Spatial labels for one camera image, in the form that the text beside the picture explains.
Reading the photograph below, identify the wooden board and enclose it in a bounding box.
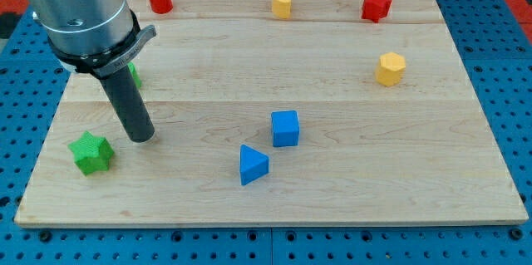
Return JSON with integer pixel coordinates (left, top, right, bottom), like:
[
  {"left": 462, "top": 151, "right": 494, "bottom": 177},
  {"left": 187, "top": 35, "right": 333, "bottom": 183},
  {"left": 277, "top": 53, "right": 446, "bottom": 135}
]
[{"left": 15, "top": 0, "right": 529, "bottom": 228}]

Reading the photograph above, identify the blue triangular prism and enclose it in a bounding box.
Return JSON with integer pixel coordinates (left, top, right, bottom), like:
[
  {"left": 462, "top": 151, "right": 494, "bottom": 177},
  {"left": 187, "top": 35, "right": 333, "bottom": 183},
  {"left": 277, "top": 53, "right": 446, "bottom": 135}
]
[{"left": 239, "top": 145, "right": 269, "bottom": 185}]

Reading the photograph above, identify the red star block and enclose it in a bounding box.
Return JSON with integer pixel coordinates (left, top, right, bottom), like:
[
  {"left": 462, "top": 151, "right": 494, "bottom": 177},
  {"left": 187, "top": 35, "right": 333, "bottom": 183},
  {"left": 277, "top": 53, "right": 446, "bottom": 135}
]
[{"left": 361, "top": 0, "right": 392, "bottom": 23}]

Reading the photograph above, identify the blue cube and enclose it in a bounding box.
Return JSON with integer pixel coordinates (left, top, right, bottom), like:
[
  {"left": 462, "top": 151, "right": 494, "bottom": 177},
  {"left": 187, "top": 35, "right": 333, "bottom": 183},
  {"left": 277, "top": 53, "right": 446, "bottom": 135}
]
[{"left": 271, "top": 110, "right": 300, "bottom": 147}]

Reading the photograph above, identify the green star block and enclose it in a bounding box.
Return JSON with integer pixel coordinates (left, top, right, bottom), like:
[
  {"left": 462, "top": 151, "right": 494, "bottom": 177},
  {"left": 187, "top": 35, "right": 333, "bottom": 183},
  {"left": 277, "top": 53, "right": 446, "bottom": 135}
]
[{"left": 67, "top": 131, "right": 115, "bottom": 176}]

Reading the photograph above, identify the black clamp ring with lever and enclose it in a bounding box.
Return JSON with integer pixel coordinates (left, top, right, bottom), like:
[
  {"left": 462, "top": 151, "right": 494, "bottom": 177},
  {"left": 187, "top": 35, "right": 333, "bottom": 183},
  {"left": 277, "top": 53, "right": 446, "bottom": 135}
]
[{"left": 46, "top": 8, "right": 158, "bottom": 80}]

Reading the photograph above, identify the yellow hexagon block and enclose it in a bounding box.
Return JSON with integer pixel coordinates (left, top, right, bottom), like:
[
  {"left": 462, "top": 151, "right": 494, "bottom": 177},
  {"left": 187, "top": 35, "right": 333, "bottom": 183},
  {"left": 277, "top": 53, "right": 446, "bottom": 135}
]
[{"left": 375, "top": 52, "right": 406, "bottom": 86}]

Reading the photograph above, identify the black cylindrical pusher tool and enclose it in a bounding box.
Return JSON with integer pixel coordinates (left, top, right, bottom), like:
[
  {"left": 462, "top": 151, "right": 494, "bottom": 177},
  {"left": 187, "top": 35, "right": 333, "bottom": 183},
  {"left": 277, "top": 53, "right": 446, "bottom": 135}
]
[{"left": 100, "top": 66, "right": 155, "bottom": 143}]

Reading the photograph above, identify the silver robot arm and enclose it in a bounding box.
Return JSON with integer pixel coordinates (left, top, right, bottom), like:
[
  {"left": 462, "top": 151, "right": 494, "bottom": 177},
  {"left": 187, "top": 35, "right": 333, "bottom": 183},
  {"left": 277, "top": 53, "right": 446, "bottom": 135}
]
[{"left": 28, "top": 0, "right": 133, "bottom": 56}]

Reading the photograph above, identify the green block behind tool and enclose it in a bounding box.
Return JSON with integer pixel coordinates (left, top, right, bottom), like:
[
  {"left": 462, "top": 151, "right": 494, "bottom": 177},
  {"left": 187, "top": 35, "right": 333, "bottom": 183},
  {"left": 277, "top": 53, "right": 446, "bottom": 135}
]
[{"left": 127, "top": 62, "right": 142, "bottom": 89}]

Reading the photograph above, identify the yellow heart block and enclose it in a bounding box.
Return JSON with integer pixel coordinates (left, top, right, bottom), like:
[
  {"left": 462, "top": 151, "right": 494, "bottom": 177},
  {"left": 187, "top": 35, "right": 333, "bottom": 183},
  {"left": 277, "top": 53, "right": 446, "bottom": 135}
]
[{"left": 271, "top": 0, "right": 292, "bottom": 19}]

